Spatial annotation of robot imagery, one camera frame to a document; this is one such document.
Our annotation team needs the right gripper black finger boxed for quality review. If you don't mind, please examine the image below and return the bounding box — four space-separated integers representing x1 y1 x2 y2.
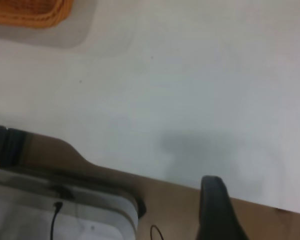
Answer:
194 175 251 240

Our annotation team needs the orange woven wicker basket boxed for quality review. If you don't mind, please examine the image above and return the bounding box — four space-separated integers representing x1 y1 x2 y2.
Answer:
0 0 75 28

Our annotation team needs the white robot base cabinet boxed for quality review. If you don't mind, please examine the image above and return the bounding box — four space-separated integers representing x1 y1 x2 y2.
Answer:
0 164 147 240

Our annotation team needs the black ribbed block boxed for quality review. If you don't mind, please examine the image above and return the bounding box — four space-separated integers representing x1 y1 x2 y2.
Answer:
0 123 30 169

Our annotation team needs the thin dark floor cable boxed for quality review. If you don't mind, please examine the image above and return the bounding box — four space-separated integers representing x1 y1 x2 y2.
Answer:
149 224 166 240

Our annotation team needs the black plugged cable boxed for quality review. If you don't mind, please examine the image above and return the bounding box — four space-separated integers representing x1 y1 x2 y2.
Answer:
51 201 64 240

